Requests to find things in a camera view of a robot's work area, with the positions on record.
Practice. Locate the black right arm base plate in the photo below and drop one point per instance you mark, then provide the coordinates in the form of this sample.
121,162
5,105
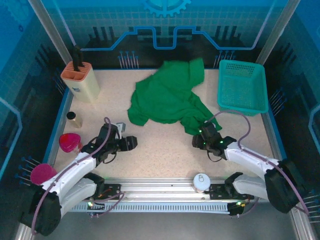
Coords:
217,192

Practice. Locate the large magenta cup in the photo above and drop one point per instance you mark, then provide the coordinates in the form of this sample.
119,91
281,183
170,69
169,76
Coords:
41,173

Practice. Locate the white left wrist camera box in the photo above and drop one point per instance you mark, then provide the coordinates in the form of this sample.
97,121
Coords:
121,126

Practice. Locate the teal plastic basket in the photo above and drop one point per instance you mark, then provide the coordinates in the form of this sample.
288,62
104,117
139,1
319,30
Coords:
242,87

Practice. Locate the green t-shirt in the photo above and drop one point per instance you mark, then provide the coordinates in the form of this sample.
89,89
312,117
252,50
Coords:
170,95

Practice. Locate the aluminium rail frame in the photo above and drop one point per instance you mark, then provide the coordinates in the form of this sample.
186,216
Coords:
160,185

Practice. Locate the pink translucent cup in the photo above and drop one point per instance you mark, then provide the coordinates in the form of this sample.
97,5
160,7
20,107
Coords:
70,142

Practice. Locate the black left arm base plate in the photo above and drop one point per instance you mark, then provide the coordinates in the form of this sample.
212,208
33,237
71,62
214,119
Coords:
112,191

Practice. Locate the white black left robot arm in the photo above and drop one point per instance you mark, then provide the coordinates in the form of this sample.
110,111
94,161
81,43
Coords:
70,172

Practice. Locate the black connector board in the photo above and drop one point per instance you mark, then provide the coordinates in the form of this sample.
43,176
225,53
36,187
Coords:
96,207
235,208

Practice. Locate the aluminium frame post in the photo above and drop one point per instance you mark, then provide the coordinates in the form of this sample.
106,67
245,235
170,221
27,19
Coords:
50,30
277,30

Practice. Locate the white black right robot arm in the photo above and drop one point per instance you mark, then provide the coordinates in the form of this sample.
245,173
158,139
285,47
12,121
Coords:
250,160

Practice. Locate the small bottle black cap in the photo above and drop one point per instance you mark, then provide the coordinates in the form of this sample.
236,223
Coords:
75,121

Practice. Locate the cream knife block orange top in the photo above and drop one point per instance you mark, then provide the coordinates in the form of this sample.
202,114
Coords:
83,85

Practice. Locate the white pull-tab can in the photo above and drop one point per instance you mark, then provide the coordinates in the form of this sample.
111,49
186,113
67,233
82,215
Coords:
201,182

